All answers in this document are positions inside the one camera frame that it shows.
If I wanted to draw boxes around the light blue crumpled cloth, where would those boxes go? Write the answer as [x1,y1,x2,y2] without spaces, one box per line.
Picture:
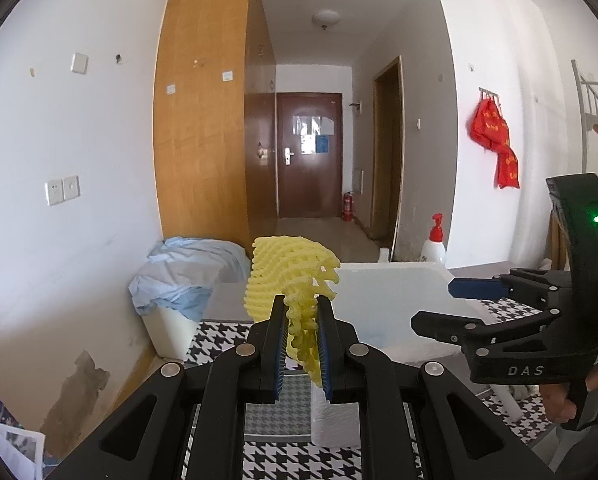
[129,236,252,321]

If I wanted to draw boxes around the red hanging bag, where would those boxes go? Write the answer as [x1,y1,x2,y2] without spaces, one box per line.
[469,96,521,189]

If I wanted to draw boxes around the wooden door frame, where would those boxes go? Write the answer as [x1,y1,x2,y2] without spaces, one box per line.
[371,55,405,241]

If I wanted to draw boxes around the white bin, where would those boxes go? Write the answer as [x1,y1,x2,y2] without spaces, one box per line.
[141,305,200,361]

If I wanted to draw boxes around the printed paper sheets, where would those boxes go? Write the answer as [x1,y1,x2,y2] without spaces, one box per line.
[0,370,47,480]

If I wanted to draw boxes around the white lotion bottle red pump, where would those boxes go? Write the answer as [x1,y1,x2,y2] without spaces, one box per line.
[420,213,447,267]

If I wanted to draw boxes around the houndstooth tablecloth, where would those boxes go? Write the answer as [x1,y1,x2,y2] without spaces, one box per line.
[181,297,598,480]

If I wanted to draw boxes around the white metal bunk bed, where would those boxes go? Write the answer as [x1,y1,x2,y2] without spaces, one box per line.
[572,59,598,271]

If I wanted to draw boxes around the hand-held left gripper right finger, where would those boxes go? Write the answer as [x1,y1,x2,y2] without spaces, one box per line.
[316,296,556,480]

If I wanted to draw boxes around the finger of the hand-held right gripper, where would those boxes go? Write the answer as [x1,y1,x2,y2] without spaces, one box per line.
[448,267,575,312]
[410,308,563,357]

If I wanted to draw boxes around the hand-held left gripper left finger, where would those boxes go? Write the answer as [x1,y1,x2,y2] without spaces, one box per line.
[44,295,287,480]

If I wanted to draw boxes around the round ceiling lamp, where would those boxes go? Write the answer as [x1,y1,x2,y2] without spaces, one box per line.
[312,9,341,30]

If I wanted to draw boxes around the wooden board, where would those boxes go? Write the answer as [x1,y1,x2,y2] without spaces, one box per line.
[549,210,570,270]

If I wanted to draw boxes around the wooden wardrobe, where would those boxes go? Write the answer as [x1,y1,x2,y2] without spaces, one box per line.
[152,0,279,261]

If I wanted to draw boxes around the yellow foam fruit net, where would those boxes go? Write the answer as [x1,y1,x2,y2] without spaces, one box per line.
[244,236,341,388]

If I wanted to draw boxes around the white paper towel roll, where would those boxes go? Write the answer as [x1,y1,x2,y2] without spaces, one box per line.
[310,385,361,447]

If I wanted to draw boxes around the dark brown door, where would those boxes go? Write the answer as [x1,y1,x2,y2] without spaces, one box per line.
[276,92,343,219]

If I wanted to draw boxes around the white foam box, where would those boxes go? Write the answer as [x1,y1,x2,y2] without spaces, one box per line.
[336,261,485,361]

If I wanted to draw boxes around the person's right hand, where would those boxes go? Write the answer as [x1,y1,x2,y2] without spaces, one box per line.
[542,362,598,426]

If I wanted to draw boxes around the white remote control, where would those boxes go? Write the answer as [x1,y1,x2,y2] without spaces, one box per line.
[496,385,523,423]

